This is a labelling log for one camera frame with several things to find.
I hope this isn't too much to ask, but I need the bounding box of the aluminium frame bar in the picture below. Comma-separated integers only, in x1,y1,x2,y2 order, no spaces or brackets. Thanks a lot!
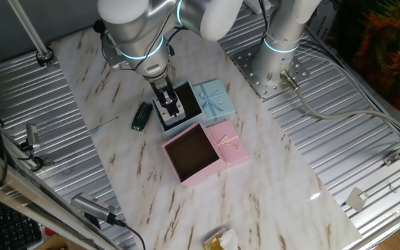
0,142,117,250

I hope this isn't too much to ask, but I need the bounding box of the gold tissue pack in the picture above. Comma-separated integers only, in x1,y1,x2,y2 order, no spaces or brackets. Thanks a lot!
201,228,241,250

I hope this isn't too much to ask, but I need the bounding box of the blue gift lid with bow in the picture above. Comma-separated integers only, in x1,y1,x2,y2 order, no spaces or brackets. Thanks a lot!
192,78,238,122

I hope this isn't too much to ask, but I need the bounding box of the colourful patterned cloth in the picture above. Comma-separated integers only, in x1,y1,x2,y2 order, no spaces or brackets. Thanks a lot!
328,0,400,126

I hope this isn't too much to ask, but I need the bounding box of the grey green push-button box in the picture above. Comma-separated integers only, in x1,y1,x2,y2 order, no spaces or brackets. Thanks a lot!
154,99,187,127

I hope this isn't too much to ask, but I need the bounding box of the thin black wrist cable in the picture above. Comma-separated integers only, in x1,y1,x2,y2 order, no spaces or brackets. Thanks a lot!
99,10,187,72

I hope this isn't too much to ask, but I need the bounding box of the black cable bundle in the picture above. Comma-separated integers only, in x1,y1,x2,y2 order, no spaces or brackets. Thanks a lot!
259,0,271,35

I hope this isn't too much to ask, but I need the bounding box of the black keyboard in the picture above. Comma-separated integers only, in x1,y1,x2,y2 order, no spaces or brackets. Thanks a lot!
0,196,43,250

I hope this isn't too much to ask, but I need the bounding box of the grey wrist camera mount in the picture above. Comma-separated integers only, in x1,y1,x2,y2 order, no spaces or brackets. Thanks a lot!
93,19,125,71

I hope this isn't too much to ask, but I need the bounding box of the small thin screwdriver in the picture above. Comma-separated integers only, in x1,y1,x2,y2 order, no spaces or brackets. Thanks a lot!
85,116,120,136

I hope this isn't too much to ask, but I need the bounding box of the white printed carton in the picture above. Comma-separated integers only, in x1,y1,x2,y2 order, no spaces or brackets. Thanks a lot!
306,3,336,49

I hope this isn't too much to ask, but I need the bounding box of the open pink gift box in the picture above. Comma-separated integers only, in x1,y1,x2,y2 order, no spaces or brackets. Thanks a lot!
161,121,228,188

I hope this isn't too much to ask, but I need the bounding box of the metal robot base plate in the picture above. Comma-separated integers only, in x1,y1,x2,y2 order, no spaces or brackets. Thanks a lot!
229,44,310,101

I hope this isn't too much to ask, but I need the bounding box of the metal stand pole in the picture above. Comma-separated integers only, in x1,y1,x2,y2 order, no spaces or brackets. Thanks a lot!
7,0,55,69

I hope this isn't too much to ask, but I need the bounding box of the small silver camera on stand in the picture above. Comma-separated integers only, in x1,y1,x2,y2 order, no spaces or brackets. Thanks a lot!
15,123,53,167

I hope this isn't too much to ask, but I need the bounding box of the brown cardboard box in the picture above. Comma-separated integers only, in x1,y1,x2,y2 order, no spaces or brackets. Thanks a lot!
35,235,83,250

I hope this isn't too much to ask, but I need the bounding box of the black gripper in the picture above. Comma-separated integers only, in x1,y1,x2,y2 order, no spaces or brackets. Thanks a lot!
149,74,182,118

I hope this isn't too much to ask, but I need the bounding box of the silver ridged camera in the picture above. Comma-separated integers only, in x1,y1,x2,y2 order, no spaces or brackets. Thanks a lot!
70,192,117,223

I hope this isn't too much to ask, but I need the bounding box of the open blue gift box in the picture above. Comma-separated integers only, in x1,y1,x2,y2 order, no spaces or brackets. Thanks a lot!
150,79,210,137

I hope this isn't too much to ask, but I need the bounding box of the pink gift lid with bow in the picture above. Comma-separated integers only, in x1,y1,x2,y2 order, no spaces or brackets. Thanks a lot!
207,119,251,169

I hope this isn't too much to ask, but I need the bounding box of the thick grey cable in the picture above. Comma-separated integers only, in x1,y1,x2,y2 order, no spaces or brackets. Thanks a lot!
278,69,400,140

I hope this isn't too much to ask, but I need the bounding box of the white square tag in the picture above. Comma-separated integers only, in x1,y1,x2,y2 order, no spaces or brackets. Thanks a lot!
344,187,370,213

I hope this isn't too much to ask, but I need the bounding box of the black camera cable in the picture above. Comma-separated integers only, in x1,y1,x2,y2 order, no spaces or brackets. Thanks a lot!
115,218,147,250

